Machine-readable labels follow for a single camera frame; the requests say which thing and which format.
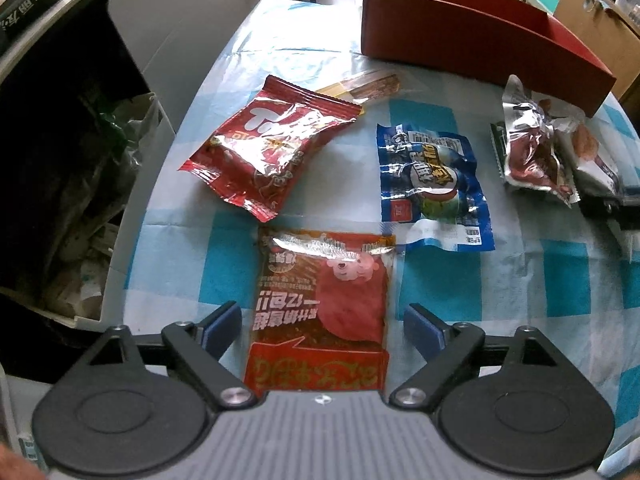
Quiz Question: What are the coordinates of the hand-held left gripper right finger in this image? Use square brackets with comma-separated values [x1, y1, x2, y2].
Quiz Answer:
[389, 302, 576, 408]

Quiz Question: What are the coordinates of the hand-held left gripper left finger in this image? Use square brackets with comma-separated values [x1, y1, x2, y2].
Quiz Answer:
[75, 301, 256, 409]

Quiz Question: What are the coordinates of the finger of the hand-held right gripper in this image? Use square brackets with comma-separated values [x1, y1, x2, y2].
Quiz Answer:
[580, 192, 640, 263]

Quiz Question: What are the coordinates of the silver foil meat packet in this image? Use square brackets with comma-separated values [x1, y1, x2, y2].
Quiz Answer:
[501, 75, 588, 208]

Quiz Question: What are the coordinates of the orange packet pink bear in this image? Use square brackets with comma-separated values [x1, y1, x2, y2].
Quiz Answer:
[243, 225, 397, 396]

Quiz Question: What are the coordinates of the green white wafer packet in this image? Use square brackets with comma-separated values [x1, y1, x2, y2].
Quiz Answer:
[489, 121, 511, 181]

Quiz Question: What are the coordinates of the blue sausage packet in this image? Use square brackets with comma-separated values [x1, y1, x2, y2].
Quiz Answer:
[375, 122, 496, 252]

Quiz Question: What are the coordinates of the red puffed snack bag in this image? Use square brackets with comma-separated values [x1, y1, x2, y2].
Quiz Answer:
[179, 75, 363, 223]

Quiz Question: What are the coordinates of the red cardboard box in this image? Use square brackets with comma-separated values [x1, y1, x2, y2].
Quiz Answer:
[360, 0, 617, 118]

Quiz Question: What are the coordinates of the yellow clear snack bar packet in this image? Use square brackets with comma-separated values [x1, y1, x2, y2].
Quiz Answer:
[315, 71, 403, 103]

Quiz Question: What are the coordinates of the person's left hand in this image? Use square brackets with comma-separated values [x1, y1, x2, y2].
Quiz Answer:
[0, 442, 48, 480]

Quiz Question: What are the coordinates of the white brown snack packet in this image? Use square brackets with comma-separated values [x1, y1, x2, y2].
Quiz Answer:
[560, 115, 626, 201]

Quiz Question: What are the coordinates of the blue white checkered tablecloth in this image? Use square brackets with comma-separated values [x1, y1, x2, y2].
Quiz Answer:
[120, 0, 640, 478]

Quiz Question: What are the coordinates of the white trash bin with bag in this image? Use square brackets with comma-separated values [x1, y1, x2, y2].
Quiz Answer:
[0, 90, 176, 331]

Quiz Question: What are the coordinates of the brown cardboard box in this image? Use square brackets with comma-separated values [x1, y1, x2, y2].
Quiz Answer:
[555, 0, 640, 101]

